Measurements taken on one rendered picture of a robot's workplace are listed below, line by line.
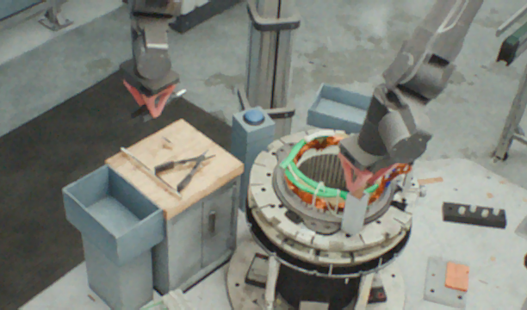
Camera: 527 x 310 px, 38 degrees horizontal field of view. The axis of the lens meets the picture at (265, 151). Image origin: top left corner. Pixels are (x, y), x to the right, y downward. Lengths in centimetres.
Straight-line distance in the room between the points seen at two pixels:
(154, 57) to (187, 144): 34
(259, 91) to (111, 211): 52
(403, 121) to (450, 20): 16
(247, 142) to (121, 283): 41
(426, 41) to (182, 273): 76
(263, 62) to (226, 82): 172
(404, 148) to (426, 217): 78
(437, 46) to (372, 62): 263
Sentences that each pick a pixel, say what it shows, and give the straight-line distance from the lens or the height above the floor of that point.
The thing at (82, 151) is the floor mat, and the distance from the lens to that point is 317.
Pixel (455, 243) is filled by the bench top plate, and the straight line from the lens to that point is 187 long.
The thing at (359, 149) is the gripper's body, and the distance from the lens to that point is 124.
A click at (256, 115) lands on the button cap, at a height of 104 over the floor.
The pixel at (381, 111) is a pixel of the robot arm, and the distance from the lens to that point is 118.
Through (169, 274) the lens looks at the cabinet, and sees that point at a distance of 159.
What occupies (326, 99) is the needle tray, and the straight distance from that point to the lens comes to 179.
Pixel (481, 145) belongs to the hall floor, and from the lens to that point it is 343.
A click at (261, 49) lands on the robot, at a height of 110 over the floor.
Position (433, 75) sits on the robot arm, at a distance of 117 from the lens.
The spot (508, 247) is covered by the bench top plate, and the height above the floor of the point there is 78.
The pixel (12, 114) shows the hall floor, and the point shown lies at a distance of 343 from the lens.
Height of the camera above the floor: 211
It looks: 42 degrees down
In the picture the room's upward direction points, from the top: 5 degrees clockwise
